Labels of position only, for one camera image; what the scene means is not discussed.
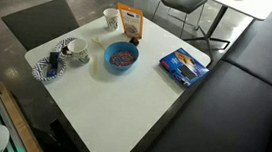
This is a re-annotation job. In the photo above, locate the wooden plank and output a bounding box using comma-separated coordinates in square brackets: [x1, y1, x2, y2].
[0, 82, 44, 152]

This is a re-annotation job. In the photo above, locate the small black object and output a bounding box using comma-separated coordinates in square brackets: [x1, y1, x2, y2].
[129, 37, 139, 47]

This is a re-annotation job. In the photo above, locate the black bench seat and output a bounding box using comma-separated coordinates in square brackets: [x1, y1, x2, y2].
[147, 12, 272, 152]

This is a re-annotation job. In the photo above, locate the orange snack pouch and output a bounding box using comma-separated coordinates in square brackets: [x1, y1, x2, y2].
[117, 2, 144, 39]

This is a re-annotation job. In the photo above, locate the white patterned paper cup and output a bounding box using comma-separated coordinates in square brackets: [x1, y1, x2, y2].
[103, 8, 119, 31]

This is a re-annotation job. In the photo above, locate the dark wrapped snack bar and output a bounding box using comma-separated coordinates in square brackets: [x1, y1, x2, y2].
[47, 52, 59, 77]

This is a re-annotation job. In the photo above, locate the grey metal-legged chair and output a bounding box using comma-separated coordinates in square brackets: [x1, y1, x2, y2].
[152, 0, 208, 27]

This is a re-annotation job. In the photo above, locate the white plastic utensil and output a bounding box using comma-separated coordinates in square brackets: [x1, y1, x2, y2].
[92, 55, 98, 75]

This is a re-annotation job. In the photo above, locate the blue cardboard box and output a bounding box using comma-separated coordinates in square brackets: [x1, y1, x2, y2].
[159, 48, 209, 88]

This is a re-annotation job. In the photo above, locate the white plastic spoon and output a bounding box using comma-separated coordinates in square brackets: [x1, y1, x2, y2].
[91, 37, 105, 49]

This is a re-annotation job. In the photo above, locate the white background table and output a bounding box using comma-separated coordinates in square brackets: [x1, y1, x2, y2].
[186, 0, 272, 57]

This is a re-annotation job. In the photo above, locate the white floral paper cup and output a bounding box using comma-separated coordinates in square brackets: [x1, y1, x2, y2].
[67, 38, 90, 63]

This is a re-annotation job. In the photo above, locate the dark grey chair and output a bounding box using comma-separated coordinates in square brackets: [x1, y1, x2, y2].
[2, 0, 79, 51]

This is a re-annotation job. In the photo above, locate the blue bowl with candies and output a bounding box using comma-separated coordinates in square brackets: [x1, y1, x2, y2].
[104, 41, 139, 71]

